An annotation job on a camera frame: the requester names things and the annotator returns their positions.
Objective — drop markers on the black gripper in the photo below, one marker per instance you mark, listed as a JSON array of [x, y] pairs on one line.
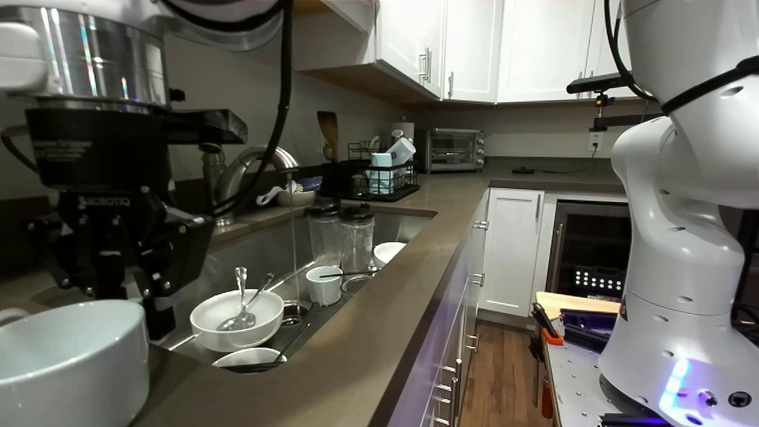
[[103, 149]]

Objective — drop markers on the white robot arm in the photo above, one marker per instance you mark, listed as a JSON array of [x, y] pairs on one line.
[[680, 261]]

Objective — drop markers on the small white cup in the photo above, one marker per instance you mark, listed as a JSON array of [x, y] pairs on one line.
[[323, 289]]

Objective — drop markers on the pale blue cylinder cup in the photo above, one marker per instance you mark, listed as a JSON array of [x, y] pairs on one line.
[[381, 170]]

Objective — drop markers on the silver spoon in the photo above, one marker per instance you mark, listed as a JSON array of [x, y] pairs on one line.
[[240, 280], [236, 321]]

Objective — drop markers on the steel sink basin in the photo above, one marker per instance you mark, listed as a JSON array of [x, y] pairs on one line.
[[261, 245]]

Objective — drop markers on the large white bowl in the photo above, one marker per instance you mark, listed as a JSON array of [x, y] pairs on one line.
[[238, 340]]

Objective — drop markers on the curved steel faucet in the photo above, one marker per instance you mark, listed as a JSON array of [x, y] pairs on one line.
[[244, 156]]

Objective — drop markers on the white dish brush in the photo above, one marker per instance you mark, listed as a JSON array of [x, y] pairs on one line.
[[267, 194]]

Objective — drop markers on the small white dish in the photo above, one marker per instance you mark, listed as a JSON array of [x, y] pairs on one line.
[[244, 359]]

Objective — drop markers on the small sponge bowl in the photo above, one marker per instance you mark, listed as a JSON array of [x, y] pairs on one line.
[[298, 194]]

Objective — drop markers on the clear jar black lid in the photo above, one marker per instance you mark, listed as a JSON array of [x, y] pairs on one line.
[[323, 237], [357, 237]]

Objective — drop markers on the silver teaspoon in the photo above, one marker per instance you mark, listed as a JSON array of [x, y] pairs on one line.
[[357, 274]]

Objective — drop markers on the wooden spatula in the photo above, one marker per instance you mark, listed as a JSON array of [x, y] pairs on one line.
[[327, 132]]

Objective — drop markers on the black dish rack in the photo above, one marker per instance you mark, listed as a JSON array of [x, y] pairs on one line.
[[352, 179]]

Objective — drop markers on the white plate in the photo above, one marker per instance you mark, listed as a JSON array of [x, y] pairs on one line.
[[390, 253]]

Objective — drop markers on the white item in rack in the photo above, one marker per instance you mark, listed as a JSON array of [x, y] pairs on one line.
[[402, 149]]

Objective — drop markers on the lavender lower cabinets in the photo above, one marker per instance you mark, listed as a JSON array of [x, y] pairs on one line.
[[441, 333]]

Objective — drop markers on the steel toaster oven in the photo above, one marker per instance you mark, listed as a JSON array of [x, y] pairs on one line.
[[453, 149]]

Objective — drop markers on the white lower cabinet door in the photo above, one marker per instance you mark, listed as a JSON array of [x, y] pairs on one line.
[[514, 253]]

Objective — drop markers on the flat black countertop item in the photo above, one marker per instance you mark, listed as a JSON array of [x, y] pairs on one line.
[[525, 170]]

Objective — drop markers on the orange black clamp tool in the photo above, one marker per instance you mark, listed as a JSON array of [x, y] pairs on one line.
[[548, 328]]

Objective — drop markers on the wooden plank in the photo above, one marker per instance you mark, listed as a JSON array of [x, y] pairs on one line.
[[578, 302]]

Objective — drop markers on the white upper cabinets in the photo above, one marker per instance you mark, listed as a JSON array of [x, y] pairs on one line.
[[537, 49]]

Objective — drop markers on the black undercounter fridge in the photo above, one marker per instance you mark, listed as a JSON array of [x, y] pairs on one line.
[[588, 245]]

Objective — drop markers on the perforated robot table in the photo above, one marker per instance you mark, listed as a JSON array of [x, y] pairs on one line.
[[573, 388]]

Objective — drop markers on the dark purple box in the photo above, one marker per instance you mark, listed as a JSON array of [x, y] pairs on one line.
[[588, 331]]

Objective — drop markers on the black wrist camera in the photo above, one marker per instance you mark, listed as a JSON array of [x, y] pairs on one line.
[[204, 126]]

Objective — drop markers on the white wall outlet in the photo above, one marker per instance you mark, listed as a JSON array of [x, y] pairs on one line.
[[595, 142]]

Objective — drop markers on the black stereo camera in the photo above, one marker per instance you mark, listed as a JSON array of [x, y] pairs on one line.
[[601, 81]]

